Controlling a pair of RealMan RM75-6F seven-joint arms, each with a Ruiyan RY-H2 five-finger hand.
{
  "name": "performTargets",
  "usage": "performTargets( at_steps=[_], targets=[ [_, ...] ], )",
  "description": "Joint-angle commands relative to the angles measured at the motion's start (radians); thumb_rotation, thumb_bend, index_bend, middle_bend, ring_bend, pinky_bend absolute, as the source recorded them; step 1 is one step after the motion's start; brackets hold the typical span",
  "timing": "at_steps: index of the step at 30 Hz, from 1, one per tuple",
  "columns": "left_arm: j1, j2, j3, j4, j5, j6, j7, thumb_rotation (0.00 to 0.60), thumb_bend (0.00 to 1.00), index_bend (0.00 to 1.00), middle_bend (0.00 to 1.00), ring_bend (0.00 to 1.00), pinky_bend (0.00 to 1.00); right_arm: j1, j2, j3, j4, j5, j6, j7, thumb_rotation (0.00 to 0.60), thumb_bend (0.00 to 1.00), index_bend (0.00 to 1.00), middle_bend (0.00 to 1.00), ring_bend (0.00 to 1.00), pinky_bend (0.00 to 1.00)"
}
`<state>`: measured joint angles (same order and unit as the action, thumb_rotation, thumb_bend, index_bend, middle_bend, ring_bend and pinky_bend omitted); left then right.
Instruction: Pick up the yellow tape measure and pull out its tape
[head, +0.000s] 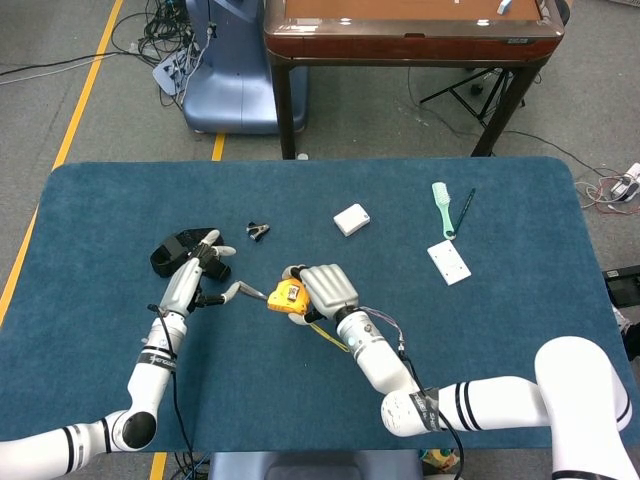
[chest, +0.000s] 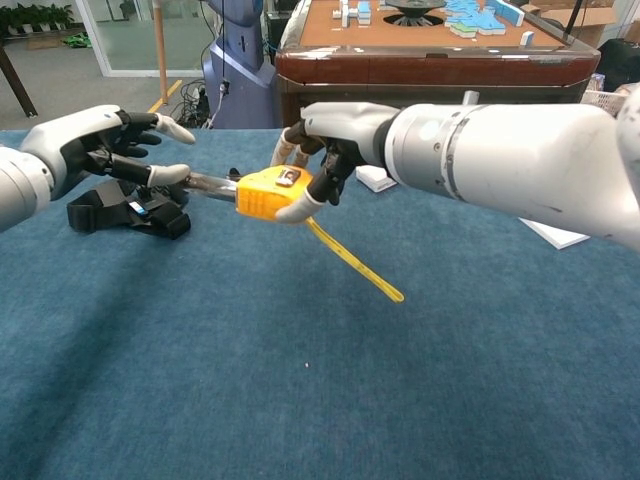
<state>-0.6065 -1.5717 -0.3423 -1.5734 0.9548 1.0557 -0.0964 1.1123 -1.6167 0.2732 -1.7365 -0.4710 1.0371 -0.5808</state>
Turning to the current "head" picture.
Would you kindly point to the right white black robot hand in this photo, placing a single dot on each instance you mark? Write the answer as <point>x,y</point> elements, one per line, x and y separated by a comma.
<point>330,287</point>

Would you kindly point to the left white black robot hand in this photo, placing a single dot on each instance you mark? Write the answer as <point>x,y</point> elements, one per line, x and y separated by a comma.
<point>182,287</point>

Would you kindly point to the yellow tape measure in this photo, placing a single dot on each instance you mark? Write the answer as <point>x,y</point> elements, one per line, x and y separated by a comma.
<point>285,297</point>

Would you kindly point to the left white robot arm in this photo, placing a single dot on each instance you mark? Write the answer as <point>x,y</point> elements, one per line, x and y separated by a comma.
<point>150,375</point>

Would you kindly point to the small white box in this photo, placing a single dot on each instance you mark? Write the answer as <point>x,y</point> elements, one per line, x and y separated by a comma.
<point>351,219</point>

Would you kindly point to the small black metal clip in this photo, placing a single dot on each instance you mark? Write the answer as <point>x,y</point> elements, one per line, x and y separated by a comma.
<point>257,231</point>

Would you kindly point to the blue carpet mat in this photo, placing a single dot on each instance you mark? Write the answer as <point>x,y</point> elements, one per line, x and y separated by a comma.
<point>280,190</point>

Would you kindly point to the mint green brush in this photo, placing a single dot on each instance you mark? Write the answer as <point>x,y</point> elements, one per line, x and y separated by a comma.
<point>442,202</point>

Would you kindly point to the blue grey robot torso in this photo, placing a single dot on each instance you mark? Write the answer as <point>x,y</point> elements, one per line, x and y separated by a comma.
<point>315,467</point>

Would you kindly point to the yellow green package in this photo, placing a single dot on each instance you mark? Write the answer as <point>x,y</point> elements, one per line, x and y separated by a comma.
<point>440,459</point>

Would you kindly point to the white power strip with plugs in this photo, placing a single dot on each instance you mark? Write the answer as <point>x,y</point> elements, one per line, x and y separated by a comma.
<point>167,72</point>

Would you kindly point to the black tripod stand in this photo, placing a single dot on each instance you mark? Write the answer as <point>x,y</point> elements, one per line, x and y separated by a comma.
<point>462,97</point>

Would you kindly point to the brown mahjong table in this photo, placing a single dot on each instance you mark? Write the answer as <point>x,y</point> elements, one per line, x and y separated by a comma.
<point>410,42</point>

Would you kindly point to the black box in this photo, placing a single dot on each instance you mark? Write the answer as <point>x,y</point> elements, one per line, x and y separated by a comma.
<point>622,287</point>

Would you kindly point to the white blue mahjong tile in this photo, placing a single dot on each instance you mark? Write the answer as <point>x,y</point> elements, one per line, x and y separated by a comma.
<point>505,6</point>

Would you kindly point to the white wall switch plate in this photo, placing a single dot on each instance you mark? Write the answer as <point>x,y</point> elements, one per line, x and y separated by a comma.
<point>448,262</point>

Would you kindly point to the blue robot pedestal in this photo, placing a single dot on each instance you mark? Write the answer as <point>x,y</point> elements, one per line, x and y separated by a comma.
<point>230,90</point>

